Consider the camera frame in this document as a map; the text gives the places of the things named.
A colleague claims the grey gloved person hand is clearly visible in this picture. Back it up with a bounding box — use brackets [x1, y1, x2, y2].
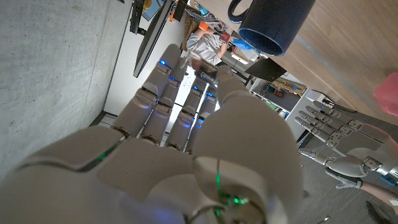
[325, 167, 364, 190]

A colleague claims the bare person forearm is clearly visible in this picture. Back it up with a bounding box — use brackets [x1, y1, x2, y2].
[360, 181, 398, 208]

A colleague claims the white shelf cabinet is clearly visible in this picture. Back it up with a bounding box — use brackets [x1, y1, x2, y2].
[248, 73, 327, 141]

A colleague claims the seated person grey t-shirt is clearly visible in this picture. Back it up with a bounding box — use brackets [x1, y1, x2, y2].
[185, 26, 233, 66]

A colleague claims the blue box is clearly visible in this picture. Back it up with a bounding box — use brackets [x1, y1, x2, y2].
[233, 39, 252, 50]

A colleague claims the dark blue mug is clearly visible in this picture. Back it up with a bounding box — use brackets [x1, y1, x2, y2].
[227, 0, 317, 57]

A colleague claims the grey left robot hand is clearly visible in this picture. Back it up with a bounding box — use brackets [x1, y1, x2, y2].
[294, 99, 398, 180]

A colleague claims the black computer monitor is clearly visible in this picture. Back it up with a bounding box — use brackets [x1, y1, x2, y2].
[132, 0, 175, 78]

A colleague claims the cardboard box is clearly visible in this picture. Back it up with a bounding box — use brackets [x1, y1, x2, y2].
[272, 77, 307, 96]

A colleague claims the pink plastic tray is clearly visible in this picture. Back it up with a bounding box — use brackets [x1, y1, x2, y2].
[372, 71, 398, 118]

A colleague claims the black monitor stand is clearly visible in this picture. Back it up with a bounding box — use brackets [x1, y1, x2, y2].
[129, 0, 147, 35]

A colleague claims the clear silver lipstick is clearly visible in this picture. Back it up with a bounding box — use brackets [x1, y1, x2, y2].
[185, 52, 220, 88]

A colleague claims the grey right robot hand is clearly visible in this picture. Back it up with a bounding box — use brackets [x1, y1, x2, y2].
[0, 43, 304, 224]

